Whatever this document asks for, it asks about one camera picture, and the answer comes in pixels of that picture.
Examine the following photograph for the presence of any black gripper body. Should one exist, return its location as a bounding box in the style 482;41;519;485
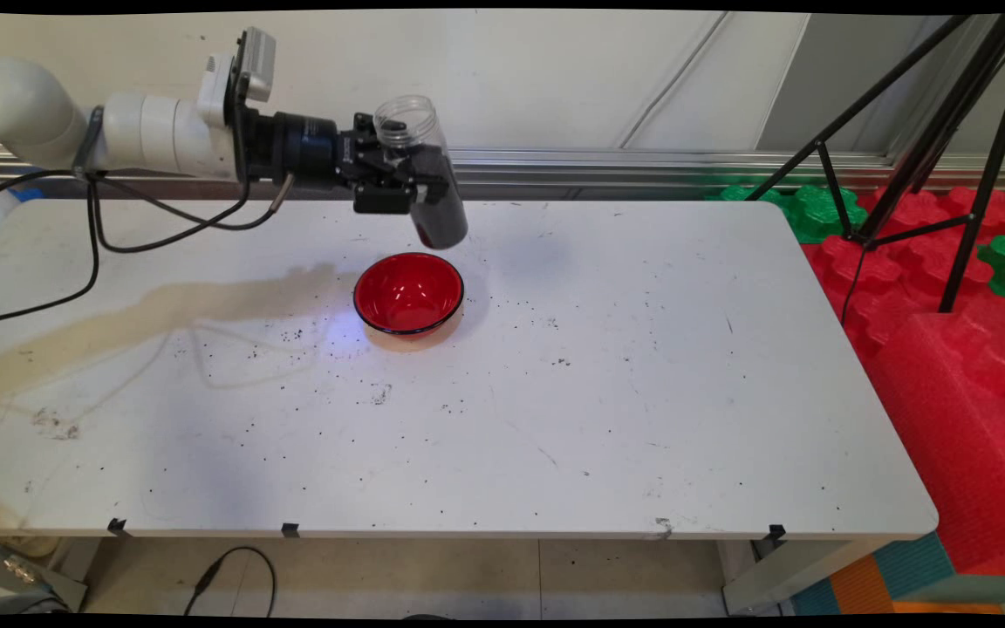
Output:
241;109;383;190

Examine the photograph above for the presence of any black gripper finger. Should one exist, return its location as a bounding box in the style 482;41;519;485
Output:
352;112;412;147
352;166;453;216

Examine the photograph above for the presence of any clear jar with dark grains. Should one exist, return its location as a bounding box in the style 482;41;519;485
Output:
372;94;470;252

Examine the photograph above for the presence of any red bowl with black rim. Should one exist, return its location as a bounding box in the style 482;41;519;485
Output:
353;252;466;338

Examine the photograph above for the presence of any grey table leg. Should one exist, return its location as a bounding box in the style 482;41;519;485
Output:
721;536;896;616
0;539;90;613

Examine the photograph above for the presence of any red foam puzzle block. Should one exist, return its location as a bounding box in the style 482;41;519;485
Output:
860;186;1005;263
803;234;996;363

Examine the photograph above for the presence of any black tripod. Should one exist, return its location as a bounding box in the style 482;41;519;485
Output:
742;13;1005;328

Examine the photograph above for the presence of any multicolour foam floor mat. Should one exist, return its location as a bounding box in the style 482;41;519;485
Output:
789;530;1005;617

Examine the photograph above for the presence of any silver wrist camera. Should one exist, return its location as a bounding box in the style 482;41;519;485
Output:
236;26;277;104

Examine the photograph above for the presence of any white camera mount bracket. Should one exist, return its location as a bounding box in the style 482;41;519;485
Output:
197;54;239;132

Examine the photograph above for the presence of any aluminium wall rail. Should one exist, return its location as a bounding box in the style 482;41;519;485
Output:
0;142;1005;198

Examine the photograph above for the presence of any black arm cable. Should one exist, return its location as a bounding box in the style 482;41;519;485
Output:
0;166;298;328

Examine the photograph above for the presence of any white wall cable conduit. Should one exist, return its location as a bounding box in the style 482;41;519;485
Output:
618;12;730;151

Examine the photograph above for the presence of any black floor cable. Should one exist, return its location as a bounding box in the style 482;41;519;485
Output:
184;546;278;618

